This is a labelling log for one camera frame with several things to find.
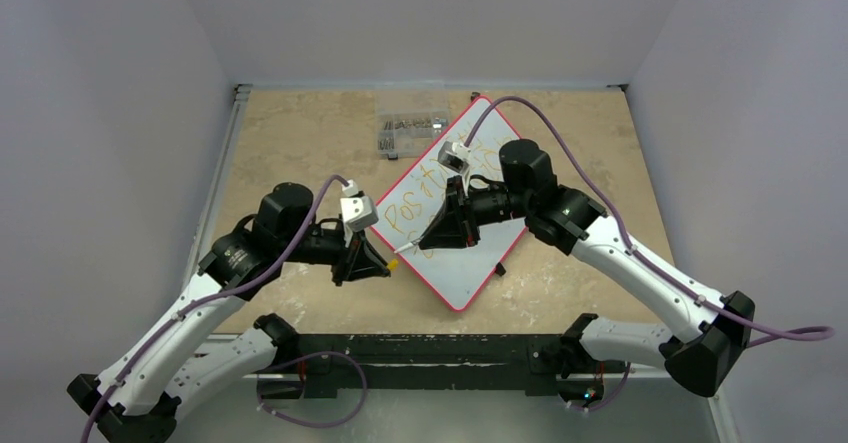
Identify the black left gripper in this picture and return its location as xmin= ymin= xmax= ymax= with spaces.
xmin=279 ymin=222 xmax=389 ymax=286

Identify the white whiteboard marker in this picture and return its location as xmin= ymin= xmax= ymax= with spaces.
xmin=394 ymin=241 xmax=418 ymax=254

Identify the red framed whiteboard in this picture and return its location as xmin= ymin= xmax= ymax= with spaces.
xmin=371 ymin=96 xmax=525 ymax=311

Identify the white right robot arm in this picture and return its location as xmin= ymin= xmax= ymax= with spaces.
xmin=417 ymin=139 xmax=755 ymax=397

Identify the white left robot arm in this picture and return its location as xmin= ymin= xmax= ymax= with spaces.
xmin=67 ymin=180 xmax=390 ymax=442

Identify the clear plastic marker holder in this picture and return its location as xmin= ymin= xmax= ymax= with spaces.
xmin=375 ymin=89 xmax=450 ymax=160

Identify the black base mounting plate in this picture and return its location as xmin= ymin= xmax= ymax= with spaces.
xmin=254 ymin=334 xmax=625 ymax=400

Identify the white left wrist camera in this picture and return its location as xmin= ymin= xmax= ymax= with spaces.
xmin=340 ymin=179 xmax=379 ymax=233

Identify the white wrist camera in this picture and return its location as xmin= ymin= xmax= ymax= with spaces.
xmin=340 ymin=179 xmax=379 ymax=233
xmin=437 ymin=141 xmax=471 ymax=197

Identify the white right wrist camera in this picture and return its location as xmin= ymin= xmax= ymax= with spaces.
xmin=437 ymin=141 xmax=471 ymax=197

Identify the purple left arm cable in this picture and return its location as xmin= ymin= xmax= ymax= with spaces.
xmin=79 ymin=174 xmax=367 ymax=443

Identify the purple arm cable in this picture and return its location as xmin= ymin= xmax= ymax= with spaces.
xmin=463 ymin=96 xmax=836 ymax=415
xmin=79 ymin=174 xmax=367 ymax=443

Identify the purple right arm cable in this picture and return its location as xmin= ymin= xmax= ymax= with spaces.
xmin=463 ymin=96 xmax=836 ymax=415

